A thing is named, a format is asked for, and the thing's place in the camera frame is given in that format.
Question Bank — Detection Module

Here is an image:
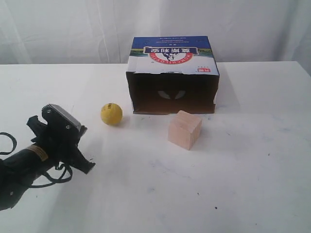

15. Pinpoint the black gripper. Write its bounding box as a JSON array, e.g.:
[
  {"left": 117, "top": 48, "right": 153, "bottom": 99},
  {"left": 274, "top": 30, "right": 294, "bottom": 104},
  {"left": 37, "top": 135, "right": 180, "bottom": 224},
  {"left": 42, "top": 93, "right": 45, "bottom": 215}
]
[{"left": 27, "top": 116, "right": 95, "bottom": 174}]

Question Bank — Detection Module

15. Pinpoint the yellow ball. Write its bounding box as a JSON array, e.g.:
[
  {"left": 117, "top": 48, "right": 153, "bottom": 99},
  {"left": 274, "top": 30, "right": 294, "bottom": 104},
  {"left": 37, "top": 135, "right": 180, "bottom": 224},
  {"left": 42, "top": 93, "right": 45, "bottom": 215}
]
[{"left": 101, "top": 103, "right": 123, "bottom": 125}]

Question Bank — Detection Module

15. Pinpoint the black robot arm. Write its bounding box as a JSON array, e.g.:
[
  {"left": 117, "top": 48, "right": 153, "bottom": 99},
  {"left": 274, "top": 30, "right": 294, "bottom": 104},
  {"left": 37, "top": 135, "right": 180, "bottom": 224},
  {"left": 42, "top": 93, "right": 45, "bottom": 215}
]
[{"left": 0, "top": 116, "right": 95, "bottom": 210}]

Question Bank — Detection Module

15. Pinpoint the light wooden block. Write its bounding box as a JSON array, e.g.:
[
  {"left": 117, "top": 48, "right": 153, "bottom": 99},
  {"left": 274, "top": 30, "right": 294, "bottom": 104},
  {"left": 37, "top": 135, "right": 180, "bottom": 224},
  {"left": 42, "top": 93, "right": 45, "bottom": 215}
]
[{"left": 168, "top": 110, "right": 202, "bottom": 150}]

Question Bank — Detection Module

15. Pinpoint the blue white cardboard box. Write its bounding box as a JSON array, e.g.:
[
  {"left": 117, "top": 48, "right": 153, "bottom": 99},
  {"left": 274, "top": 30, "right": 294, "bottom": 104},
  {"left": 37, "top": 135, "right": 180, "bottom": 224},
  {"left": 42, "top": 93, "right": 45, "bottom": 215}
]
[{"left": 126, "top": 35, "right": 220, "bottom": 115}]

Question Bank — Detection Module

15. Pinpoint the white curtain backdrop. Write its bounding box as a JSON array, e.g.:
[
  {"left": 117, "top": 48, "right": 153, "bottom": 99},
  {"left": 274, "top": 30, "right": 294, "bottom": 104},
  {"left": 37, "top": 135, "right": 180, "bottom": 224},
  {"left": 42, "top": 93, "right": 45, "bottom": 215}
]
[{"left": 0, "top": 0, "right": 311, "bottom": 66}]

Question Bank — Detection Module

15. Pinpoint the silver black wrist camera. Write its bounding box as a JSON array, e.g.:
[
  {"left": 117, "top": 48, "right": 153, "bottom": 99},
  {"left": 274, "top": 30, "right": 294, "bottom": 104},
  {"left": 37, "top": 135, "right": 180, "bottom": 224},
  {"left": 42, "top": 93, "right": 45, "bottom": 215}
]
[{"left": 42, "top": 104, "right": 82, "bottom": 133}]

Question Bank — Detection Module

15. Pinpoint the black cable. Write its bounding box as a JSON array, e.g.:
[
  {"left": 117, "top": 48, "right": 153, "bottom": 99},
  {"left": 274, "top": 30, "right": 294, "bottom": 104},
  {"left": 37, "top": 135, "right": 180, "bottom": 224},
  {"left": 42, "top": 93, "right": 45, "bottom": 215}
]
[{"left": 0, "top": 132, "right": 17, "bottom": 155}]

